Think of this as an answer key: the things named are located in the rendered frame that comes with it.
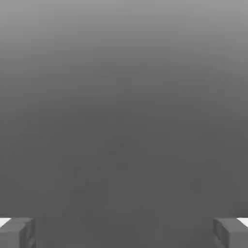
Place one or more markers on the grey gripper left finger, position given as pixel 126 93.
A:
pixel 13 232

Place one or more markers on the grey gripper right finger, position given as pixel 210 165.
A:
pixel 232 232

